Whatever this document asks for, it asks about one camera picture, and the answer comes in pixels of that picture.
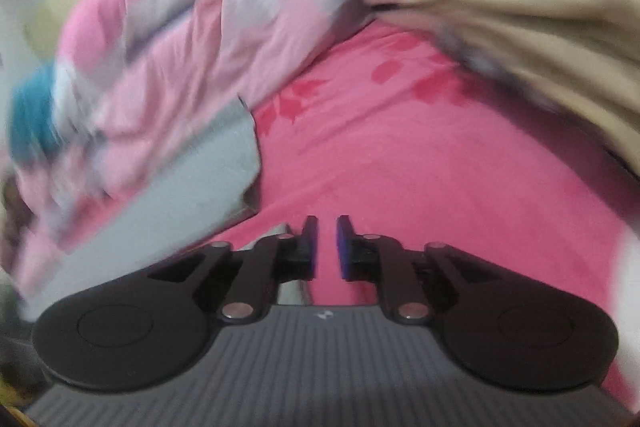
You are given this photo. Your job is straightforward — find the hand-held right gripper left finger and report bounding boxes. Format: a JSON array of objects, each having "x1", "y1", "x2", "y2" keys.
[{"x1": 147, "y1": 214, "x2": 320, "y2": 323}]

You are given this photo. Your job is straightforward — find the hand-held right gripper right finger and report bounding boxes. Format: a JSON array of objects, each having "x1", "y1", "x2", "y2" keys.
[{"x1": 336, "y1": 214, "x2": 501, "y2": 325}]

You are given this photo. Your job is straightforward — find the grey pants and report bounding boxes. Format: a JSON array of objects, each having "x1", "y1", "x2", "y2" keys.
[{"x1": 20, "y1": 96, "x2": 266, "y2": 323}]

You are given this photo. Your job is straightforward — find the stack of folded clothes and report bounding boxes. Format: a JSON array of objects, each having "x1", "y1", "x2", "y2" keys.
[{"x1": 300, "y1": 0, "x2": 640, "y2": 188}]

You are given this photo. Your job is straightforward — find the pink floral blanket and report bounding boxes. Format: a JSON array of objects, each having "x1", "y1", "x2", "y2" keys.
[{"x1": 220, "y1": 22, "x2": 640, "y2": 427}]

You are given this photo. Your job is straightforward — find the pink patterned quilt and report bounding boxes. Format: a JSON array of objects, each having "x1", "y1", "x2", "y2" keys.
[{"x1": 10, "y1": 0, "x2": 372, "y2": 303}]

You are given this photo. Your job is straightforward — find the teal printed cloth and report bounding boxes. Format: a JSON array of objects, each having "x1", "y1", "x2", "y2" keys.
[{"x1": 10, "y1": 62, "x2": 67, "y2": 164}]

